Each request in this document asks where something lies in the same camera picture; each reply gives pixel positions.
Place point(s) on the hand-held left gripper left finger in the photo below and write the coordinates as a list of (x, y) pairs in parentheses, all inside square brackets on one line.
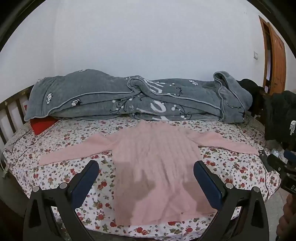
[(84, 183)]

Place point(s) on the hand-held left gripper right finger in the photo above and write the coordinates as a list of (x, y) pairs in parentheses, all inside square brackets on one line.
[(208, 183)]

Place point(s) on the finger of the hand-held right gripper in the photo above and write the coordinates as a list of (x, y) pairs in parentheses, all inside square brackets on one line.
[(275, 163), (290, 154)]

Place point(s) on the pink knit sweater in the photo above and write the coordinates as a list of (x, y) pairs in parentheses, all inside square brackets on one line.
[(157, 157)]

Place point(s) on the person's right hand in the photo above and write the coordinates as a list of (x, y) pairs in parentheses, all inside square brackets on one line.
[(288, 215)]

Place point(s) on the light blue plastic packet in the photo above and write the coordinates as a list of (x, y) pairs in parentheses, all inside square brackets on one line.
[(276, 152)]

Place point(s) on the black phone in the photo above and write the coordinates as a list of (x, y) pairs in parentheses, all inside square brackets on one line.
[(263, 157)]

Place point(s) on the black jacket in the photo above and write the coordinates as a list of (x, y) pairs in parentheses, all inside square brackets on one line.
[(279, 115)]

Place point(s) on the floral bedsheet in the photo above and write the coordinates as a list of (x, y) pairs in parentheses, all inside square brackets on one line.
[(69, 136)]

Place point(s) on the red pillow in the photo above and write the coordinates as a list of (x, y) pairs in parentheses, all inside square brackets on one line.
[(42, 125)]

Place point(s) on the black cloth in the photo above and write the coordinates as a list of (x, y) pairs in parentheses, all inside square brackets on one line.
[(249, 89)]

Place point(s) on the grey floral quilt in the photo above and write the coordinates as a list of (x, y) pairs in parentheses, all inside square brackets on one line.
[(97, 95)]

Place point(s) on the wooden door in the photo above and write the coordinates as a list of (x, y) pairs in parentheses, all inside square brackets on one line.
[(276, 58)]

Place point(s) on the white wall switch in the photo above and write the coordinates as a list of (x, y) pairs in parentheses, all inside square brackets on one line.
[(255, 55)]

